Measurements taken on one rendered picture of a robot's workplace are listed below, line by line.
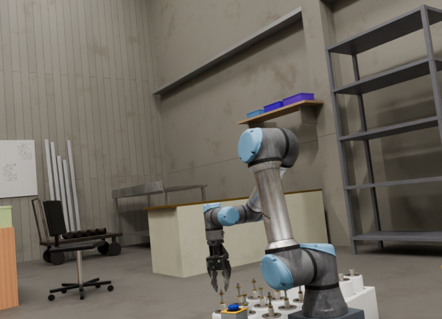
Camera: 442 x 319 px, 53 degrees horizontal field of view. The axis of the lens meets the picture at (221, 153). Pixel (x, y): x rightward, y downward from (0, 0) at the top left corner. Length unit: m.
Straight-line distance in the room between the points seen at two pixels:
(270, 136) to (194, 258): 3.09
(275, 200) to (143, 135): 7.99
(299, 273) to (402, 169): 3.95
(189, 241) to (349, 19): 3.32
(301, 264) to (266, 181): 0.29
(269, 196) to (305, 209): 3.98
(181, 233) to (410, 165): 2.59
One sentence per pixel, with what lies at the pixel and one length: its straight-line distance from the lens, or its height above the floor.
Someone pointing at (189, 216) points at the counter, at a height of 0.57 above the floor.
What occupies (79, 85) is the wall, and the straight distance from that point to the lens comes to 9.12.
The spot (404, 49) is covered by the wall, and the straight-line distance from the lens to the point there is 5.38.
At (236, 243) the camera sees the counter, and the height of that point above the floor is 0.23.
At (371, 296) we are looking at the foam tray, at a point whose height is 0.14.
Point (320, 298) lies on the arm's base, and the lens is 1.55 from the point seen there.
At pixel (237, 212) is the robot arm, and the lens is 1.76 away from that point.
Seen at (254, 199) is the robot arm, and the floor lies 0.70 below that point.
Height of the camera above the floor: 0.71
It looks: 6 degrees up
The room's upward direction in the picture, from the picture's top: 6 degrees counter-clockwise
